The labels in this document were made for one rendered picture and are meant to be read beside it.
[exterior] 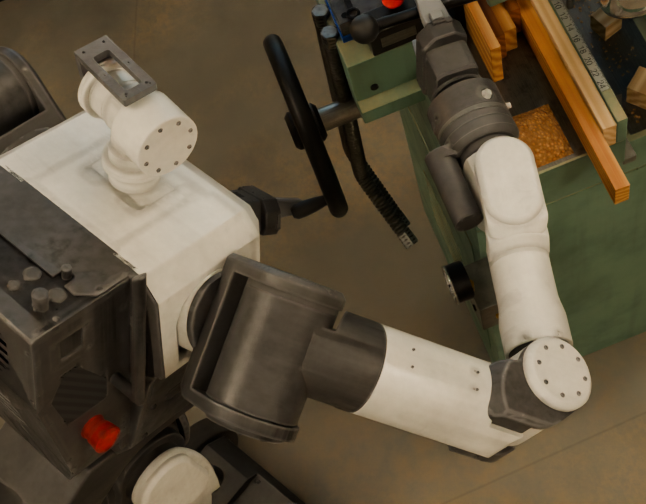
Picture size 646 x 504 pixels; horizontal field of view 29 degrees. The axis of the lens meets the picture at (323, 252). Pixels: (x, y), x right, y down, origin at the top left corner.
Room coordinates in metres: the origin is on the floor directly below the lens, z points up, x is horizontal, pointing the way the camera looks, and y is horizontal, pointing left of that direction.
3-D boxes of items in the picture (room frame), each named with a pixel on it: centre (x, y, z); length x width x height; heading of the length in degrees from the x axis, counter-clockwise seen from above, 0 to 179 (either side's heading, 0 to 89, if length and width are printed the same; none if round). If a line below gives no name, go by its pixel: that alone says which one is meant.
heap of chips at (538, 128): (0.78, -0.30, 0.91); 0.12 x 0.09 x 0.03; 88
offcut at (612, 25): (0.96, -0.52, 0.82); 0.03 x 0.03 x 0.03; 15
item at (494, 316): (0.74, -0.24, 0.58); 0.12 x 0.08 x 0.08; 88
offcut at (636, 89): (0.83, -0.51, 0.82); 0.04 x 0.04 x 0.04; 37
